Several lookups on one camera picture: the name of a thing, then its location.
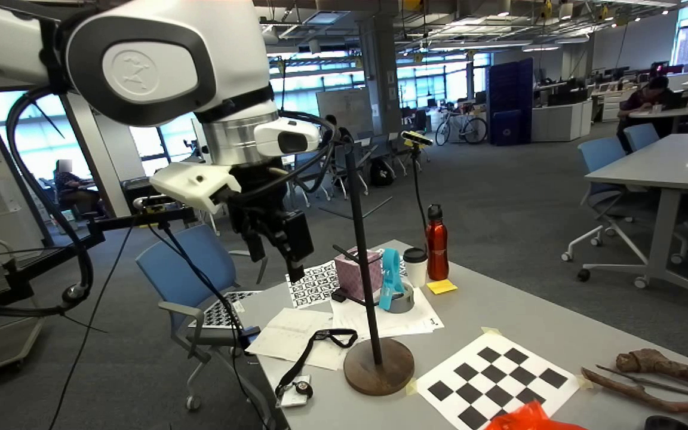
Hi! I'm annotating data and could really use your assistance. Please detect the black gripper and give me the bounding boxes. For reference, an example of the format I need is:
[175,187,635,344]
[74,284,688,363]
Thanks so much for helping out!
[225,161,317,284]

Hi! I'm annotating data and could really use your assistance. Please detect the blue plastic peg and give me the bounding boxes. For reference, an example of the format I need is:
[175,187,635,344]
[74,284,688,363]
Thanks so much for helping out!
[378,247,407,313]

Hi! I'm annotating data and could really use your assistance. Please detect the black pole stand wooden base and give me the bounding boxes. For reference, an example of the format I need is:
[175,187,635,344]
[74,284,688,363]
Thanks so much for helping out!
[329,124,417,399]

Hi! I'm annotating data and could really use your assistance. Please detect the tag marker paper sheet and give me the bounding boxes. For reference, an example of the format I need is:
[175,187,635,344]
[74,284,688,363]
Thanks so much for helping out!
[283,259,343,310]

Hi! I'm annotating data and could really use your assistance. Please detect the pink tissue box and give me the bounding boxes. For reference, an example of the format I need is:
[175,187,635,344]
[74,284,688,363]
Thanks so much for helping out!
[332,245,384,303]

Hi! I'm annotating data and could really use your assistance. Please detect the grey tag marker board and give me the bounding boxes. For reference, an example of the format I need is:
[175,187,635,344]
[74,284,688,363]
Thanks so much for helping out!
[187,289,262,337]

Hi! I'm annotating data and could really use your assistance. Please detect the blue chair with grey armrest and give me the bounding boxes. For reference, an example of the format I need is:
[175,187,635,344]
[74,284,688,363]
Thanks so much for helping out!
[134,226,266,413]

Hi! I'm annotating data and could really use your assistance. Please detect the white paper sheets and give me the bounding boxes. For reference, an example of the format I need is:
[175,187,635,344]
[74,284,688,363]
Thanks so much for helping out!
[244,284,446,373]

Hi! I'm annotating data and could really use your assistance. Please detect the white cup with black lid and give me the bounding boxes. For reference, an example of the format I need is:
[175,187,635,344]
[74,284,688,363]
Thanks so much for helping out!
[402,247,429,291]

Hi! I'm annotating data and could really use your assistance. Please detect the red water bottle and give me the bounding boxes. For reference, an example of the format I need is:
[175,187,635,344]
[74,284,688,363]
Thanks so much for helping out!
[423,202,452,284]

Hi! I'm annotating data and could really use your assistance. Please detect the yellow sticky note pad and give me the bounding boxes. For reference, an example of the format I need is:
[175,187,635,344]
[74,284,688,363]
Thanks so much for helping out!
[426,278,461,299]

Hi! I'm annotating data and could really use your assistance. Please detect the seated person at window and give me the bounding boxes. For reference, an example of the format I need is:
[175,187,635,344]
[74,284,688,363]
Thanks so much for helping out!
[49,158,110,220]

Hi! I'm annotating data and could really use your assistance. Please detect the bicycle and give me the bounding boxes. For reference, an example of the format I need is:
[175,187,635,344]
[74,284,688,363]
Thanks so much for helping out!
[433,98,490,149]

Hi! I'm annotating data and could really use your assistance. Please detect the black white checkerboard sheet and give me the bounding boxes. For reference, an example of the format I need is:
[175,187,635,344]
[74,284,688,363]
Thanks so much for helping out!
[412,333,584,430]

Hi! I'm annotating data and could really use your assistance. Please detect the blue cabinet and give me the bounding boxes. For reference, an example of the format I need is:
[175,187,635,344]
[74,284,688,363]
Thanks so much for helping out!
[484,56,537,149]

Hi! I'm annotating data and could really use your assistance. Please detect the orange plastic bag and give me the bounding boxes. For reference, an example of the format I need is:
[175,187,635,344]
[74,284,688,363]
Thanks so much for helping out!
[479,399,587,430]

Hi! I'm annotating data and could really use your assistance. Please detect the blue office chair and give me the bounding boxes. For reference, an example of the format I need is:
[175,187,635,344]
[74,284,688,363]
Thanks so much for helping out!
[558,136,650,288]

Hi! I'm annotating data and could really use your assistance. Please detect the seated person dark clothes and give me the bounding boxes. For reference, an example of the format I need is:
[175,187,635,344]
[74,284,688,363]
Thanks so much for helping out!
[617,75,688,136]

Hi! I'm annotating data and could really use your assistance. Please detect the grey office table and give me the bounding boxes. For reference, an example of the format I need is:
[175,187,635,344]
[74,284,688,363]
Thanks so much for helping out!
[584,129,688,306]

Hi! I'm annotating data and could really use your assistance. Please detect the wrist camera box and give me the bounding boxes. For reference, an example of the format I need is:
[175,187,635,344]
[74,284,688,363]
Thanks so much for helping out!
[150,161,244,223]

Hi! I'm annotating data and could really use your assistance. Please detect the black lanyard strap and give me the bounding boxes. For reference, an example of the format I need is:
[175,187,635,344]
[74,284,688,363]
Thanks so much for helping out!
[272,325,361,407]

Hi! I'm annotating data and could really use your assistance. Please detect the grey duct tape roll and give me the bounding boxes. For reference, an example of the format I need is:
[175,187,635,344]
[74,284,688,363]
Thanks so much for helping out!
[389,284,417,316]

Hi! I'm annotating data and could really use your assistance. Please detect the camera on black stand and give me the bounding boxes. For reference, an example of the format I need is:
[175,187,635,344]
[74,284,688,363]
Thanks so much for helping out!
[402,129,434,235]

